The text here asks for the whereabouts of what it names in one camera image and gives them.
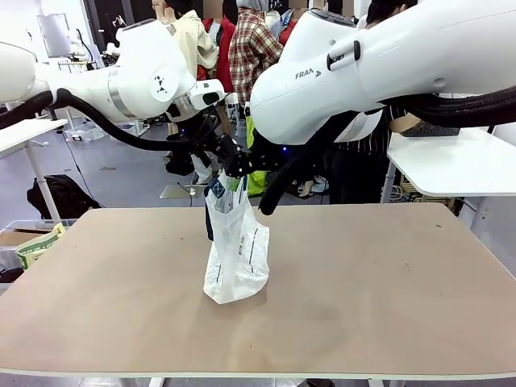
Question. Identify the blue shirt mannequin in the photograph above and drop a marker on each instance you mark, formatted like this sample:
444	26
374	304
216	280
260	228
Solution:
284	28

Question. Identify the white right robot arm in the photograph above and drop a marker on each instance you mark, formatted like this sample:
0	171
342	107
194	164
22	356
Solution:
322	80

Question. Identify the black perforated box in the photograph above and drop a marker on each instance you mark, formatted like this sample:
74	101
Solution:
431	129

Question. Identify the red plaid shirt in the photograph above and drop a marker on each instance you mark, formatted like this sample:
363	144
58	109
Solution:
254	52

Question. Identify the beige jacket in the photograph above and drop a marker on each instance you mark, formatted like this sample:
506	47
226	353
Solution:
197	44

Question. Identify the metal mannequin base plate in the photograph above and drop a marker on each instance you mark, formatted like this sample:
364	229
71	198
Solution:
177	191

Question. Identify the grey monitor screen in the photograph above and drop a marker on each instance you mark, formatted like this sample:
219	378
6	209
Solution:
54	34

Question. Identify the brown cardboard box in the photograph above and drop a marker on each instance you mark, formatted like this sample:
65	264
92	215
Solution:
20	237

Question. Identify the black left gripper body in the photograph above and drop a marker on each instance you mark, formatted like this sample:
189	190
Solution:
219	147

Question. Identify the white tank top mannequin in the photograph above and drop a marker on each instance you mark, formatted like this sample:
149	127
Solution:
163	12

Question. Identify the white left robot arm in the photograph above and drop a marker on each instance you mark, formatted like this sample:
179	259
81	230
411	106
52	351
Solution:
137	80

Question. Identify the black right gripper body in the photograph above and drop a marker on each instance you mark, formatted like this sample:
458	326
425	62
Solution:
268	155

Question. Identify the neon green trousers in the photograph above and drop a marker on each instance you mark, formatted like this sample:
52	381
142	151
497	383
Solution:
258	183

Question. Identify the black backpack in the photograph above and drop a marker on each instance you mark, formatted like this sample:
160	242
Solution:
60	197

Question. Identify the green and white paper bag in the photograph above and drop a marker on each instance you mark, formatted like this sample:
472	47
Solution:
38	250

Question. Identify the white side table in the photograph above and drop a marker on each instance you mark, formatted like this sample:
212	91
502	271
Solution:
24	133
451	165

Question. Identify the person in striped shirt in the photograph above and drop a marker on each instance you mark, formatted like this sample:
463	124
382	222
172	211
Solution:
354	177

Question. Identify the small clear floor box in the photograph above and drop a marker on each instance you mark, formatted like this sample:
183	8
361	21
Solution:
82	133

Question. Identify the clear plastic shopping bag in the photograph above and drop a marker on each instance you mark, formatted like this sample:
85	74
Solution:
234	262

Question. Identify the red jacket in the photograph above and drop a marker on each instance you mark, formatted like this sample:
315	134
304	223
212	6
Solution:
225	48

